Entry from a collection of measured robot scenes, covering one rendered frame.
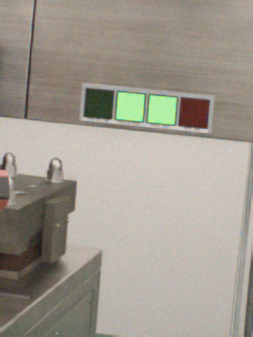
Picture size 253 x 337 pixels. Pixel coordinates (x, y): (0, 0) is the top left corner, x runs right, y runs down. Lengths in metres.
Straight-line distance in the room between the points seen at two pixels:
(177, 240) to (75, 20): 2.48
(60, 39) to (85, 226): 2.50
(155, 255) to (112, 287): 0.23
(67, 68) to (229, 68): 0.31
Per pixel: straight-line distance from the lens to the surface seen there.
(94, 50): 2.12
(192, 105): 2.08
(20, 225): 1.82
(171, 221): 4.51
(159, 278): 4.56
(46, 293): 1.80
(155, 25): 2.10
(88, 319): 2.16
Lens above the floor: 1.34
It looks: 5 degrees down
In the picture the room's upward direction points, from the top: 5 degrees clockwise
